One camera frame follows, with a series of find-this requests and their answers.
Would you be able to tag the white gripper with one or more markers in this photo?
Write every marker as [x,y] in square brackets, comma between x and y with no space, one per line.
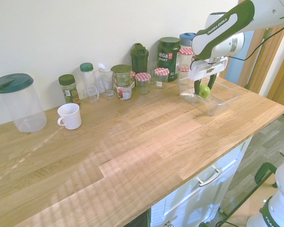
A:
[203,71]

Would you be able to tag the green apple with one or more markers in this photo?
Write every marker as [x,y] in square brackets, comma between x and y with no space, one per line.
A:
[205,92]

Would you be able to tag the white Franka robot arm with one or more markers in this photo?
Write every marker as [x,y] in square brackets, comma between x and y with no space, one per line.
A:
[269,14]

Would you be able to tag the clear plastic rectangular container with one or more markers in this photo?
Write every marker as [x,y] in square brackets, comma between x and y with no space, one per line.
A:
[217,104]

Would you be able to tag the small jar red gingham lid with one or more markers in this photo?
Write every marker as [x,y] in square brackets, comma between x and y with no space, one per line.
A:
[183,73]
[161,78]
[132,75]
[143,82]

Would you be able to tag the tall jar red gingham lid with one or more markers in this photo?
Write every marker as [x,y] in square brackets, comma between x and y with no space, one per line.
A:
[185,58]

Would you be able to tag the dark green protein tub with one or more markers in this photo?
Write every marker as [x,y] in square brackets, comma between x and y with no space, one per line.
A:
[168,59]

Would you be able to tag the dark green shaker bottle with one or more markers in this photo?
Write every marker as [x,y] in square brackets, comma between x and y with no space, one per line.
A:
[139,61]

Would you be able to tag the white yogurt cup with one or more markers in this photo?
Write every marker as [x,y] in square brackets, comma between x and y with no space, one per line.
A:
[124,92]

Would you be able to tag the green yogurt cup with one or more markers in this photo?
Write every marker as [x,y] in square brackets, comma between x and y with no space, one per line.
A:
[121,75]

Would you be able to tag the tall footed clear glass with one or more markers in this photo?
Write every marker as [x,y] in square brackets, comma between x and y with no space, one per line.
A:
[107,81]

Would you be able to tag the green clamp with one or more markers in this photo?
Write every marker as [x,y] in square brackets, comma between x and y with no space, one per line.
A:
[262,166]

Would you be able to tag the clear bottle green cap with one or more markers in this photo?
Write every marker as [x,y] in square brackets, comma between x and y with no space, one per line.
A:
[88,82]

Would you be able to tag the white kitchen cabinet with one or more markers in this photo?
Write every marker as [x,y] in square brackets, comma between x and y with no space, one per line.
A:
[191,203]

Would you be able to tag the spice jar dark lid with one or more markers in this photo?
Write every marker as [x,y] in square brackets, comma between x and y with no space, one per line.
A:
[69,91]

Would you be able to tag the white ceramic mug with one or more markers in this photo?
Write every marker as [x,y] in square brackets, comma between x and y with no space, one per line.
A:
[71,117]

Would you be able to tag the silver cabinet knob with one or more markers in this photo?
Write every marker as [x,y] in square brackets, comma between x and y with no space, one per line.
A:
[168,224]

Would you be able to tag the dark steel dishwasher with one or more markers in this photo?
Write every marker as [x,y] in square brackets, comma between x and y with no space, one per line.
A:
[140,221]

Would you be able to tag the clear pitcher green lid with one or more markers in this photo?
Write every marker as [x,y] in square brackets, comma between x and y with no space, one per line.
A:
[21,106]

